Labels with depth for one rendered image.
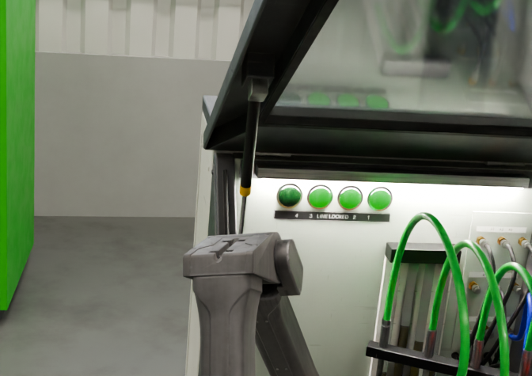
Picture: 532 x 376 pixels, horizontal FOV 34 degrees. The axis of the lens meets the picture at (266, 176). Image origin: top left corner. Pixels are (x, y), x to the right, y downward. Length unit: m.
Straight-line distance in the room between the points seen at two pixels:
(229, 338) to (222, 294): 0.04
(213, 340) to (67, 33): 4.46
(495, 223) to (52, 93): 3.80
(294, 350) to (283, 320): 0.07
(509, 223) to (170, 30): 3.69
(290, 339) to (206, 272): 0.22
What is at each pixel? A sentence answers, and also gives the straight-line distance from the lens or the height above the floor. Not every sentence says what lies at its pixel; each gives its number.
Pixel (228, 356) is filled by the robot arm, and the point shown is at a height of 1.48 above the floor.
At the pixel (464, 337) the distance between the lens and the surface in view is 1.37.
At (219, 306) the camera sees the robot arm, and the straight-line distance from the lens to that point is 0.89.
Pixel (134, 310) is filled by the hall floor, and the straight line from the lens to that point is 4.32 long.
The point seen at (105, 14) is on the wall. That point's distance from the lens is 5.22.
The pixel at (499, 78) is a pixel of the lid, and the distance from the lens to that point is 1.36.
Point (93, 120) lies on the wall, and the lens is 5.32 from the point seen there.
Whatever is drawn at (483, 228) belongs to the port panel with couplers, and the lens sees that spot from 1.82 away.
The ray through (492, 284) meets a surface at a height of 1.36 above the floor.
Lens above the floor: 1.91
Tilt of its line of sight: 17 degrees down
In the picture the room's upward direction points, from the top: 5 degrees clockwise
